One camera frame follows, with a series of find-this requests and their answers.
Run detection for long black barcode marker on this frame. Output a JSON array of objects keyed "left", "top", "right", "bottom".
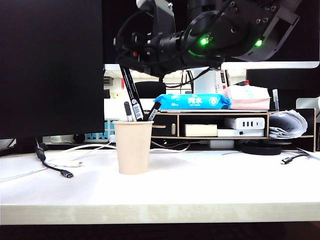
[{"left": 119, "top": 64, "right": 146, "bottom": 123}]

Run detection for large black monitor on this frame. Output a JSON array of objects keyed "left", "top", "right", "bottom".
[{"left": 0, "top": 0, "right": 105, "bottom": 140}]

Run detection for white red printed box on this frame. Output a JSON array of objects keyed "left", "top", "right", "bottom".
[{"left": 215, "top": 69, "right": 230, "bottom": 94}]

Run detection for thin white cable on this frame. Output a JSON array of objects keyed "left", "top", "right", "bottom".
[{"left": 0, "top": 142, "right": 113, "bottom": 181}]

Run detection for white paper sheet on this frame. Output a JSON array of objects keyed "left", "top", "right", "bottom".
[{"left": 296, "top": 146, "right": 320, "bottom": 161}]

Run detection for black marker white label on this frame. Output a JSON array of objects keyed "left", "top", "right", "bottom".
[{"left": 144, "top": 100, "right": 163, "bottom": 122}]

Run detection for clear pen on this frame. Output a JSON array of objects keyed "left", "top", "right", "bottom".
[{"left": 272, "top": 88, "right": 280, "bottom": 111}]

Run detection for black hanging cable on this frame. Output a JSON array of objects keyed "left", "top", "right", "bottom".
[{"left": 181, "top": 70, "right": 195, "bottom": 87}]

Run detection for short black cable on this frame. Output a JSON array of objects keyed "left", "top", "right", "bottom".
[{"left": 280, "top": 152, "right": 310, "bottom": 165}]

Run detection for black round disc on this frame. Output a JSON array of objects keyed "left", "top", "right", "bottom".
[{"left": 236, "top": 139, "right": 285, "bottom": 156}]

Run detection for white multi-port charger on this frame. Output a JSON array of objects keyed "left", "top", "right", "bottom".
[{"left": 224, "top": 117, "right": 266, "bottom": 130}]

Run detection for silver monitor stand column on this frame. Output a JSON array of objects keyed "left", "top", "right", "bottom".
[{"left": 193, "top": 69, "right": 217, "bottom": 95}]

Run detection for thick white USB-C cable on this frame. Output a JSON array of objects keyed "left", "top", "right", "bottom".
[{"left": 48, "top": 141, "right": 192, "bottom": 168}]

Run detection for flat white box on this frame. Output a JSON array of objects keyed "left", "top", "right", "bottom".
[{"left": 216, "top": 128, "right": 265, "bottom": 138}]

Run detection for white power adapter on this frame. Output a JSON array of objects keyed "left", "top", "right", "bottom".
[{"left": 209, "top": 139, "right": 235, "bottom": 150}]

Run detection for black wooden desk organizer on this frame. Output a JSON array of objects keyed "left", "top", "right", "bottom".
[{"left": 138, "top": 107, "right": 318, "bottom": 153}]

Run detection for white blue power strip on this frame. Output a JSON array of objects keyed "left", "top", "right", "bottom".
[
  {"left": 84, "top": 132, "right": 111, "bottom": 143},
  {"left": 104, "top": 118, "right": 120, "bottom": 137}
]

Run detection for black monitor stand leg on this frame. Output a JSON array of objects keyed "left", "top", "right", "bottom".
[{"left": 0, "top": 136, "right": 48, "bottom": 157}]

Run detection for beige paper cup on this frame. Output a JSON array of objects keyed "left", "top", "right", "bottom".
[{"left": 112, "top": 120, "right": 155, "bottom": 175}]

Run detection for rolled grey papers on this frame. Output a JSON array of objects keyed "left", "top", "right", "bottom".
[{"left": 268, "top": 110, "right": 309, "bottom": 140}]

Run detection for black cable grey plug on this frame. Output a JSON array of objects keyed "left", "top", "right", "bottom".
[{"left": 34, "top": 137, "right": 75, "bottom": 179}]

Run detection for silver bezel monitor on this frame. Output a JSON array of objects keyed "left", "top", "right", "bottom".
[{"left": 101, "top": 0, "right": 320, "bottom": 71}]

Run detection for black chair headrest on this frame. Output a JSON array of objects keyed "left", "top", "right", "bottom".
[{"left": 134, "top": 80, "right": 167, "bottom": 99}]

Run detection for pink tissue pack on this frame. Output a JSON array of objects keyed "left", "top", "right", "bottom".
[{"left": 222, "top": 84, "right": 272, "bottom": 110}]

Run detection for cream rectangular box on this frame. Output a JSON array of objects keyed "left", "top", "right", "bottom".
[{"left": 184, "top": 123, "right": 218, "bottom": 137}]

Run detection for silver stand object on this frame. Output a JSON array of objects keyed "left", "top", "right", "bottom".
[{"left": 296, "top": 96, "right": 320, "bottom": 118}]

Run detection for grey capped black marker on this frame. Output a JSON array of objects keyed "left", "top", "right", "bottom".
[{"left": 123, "top": 101, "right": 135, "bottom": 123}]

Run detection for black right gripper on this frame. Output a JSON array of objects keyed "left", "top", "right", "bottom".
[{"left": 114, "top": 31, "right": 183, "bottom": 77}]

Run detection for blue wet wipes pack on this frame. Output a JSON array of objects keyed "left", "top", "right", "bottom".
[{"left": 152, "top": 93, "right": 232, "bottom": 110}]

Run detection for black ball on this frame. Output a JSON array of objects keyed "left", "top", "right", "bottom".
[{"left": 72, "top": 133, "right": 86, "bottom": 144}]

